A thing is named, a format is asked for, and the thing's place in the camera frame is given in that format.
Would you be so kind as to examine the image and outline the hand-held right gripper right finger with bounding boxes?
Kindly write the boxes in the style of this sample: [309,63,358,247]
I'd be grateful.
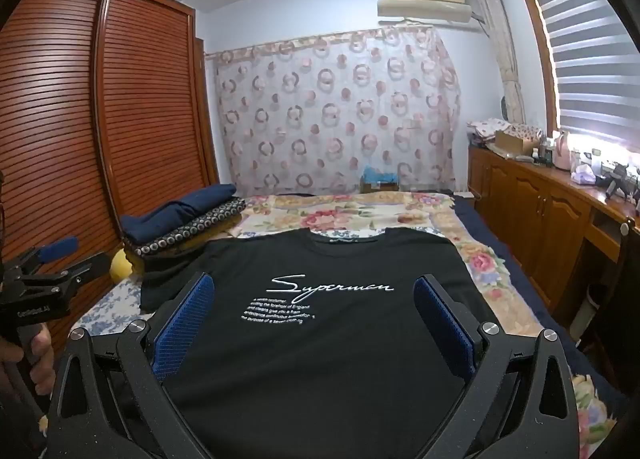
[412,275,581,459]

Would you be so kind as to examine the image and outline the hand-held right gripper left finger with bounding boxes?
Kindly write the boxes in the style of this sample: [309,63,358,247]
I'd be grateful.
[47,271,216,459]

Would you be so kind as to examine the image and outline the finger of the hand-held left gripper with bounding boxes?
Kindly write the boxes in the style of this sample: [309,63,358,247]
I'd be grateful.
[27,252,110,291]
[9,237,80,271]

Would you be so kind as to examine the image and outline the black printed t-shirt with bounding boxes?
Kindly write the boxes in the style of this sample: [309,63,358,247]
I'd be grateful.
[140,228,506,459]

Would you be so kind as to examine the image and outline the stack of folded clothes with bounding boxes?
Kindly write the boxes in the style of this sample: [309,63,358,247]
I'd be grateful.
[125,198,247,258]

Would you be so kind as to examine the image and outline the person's left hand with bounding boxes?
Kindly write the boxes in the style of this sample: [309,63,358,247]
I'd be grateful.
[0,324,57,397]

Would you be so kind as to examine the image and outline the yellow pillow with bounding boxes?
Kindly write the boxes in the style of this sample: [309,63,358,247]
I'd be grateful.
[111,249,144,285]

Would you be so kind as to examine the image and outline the blue floral white cloth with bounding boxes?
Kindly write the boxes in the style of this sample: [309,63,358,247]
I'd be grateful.
[70,273,152,340]

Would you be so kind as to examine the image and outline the navy bed sheet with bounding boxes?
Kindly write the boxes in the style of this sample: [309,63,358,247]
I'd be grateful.
[450,194,626,420]

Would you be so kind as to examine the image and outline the folded navy cloth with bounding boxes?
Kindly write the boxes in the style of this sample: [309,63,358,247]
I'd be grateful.
[120,184,237,242]

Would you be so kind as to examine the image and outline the floral fleece blanket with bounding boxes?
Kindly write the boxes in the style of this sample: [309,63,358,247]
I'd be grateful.
[235,193,608,445]

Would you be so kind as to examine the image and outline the wooden side cabinet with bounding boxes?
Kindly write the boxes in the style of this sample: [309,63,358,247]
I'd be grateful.
[467,146,640,335]

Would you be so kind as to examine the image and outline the grey trash bin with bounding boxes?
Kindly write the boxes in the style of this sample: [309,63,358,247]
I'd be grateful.
[577,284,608,340]

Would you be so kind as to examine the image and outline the box with blue cloth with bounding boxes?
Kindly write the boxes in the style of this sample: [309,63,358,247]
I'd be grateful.
[360,166,401,194]

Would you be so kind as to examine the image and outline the wooden slatted wardrobe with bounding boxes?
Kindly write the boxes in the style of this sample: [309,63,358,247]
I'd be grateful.
[0,0,221,340]

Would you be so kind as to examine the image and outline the cardboard box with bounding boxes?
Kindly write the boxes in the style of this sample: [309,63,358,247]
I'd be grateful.
[494,129,538,156]

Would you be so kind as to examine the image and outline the folded floral cloth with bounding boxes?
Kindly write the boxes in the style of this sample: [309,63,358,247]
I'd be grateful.
[467,118,546,144]

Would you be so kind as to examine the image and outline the pink kettle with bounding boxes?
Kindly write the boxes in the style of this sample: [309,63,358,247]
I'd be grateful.
[552,130,576,172]

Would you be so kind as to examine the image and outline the black toy figure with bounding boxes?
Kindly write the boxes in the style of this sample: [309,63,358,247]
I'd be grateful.
[602,163,640,200]

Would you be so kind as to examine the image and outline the circle print sheer curtain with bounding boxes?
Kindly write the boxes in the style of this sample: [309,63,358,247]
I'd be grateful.
[205,26,463,197]

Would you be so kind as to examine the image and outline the tied beige curtain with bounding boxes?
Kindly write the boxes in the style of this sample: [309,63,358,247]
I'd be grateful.
[470,0,526,124]

